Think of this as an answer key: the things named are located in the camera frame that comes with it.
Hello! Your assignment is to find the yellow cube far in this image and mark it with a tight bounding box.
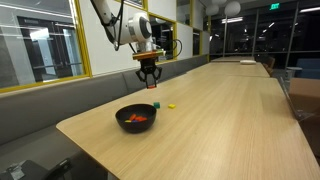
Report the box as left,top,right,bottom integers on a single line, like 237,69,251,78
168,104,176,109

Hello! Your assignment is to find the blue sofa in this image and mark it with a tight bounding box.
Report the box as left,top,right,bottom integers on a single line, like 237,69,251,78
295,58,320,79

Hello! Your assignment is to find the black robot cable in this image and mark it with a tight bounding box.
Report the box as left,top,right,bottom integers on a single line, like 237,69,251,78
159,38,184,61

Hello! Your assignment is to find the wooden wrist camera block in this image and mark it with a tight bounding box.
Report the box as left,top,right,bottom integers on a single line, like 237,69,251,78
132,50,166,60

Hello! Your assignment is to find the black bowl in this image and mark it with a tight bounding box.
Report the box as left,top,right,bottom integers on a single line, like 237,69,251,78
115,104,157,133

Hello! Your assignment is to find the wooden work table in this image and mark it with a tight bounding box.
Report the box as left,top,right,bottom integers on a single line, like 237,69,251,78
57,73,320,180

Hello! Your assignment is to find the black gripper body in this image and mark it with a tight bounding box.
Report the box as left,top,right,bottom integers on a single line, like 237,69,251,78
136,59,161,80

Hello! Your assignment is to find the grey bench sofa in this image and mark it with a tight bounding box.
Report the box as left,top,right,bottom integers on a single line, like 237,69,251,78
0,54,209,180

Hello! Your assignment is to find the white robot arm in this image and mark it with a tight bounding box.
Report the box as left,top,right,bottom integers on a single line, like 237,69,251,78
90,0,166,89

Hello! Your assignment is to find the green cube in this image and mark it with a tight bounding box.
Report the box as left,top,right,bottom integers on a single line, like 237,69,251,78
153,102,160,109

